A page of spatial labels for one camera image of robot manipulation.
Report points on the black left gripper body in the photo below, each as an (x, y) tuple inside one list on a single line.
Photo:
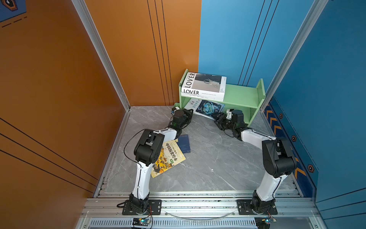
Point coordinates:
[(186, 119)]

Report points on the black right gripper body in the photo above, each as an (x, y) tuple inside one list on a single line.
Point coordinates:
[(224, 123)]

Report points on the white book with brown pattern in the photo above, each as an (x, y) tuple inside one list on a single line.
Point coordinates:
[(211, 98)]

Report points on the dark blue circle-cover book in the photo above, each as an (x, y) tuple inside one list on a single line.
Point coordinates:
[(205, 108)]

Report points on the white LOVER book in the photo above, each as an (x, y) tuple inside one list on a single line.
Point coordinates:
[(204, 84)]

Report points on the yellow illustrated Chinese book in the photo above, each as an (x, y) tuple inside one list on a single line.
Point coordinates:
[(170, 156)]

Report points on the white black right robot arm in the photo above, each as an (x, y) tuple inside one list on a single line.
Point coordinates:
[(278, 158)]

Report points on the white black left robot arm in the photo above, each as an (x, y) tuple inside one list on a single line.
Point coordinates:
[(147, 152)]

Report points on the blue book under yellow book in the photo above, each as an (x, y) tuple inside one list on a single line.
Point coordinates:
[(183, 143)]

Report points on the green wooden two-tier shelf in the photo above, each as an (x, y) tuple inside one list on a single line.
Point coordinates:
[(247, 99)]

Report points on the right green circuit board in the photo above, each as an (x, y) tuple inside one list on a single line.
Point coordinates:
[(264, 223)]

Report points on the green circuit board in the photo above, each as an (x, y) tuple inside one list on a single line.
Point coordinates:
[(141, 223), (264, 223)]

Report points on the left green circuit board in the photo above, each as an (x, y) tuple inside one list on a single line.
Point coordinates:
[(141, 223)]

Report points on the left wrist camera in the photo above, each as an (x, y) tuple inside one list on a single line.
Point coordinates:
[(174, 109)]

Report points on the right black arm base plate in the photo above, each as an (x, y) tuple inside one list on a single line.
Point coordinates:
[(256, 207)]

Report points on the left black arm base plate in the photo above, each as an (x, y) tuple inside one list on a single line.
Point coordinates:
[(153, 206)]

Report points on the aluminium mounting rail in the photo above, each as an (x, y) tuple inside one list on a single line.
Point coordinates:
[(288, 203)]

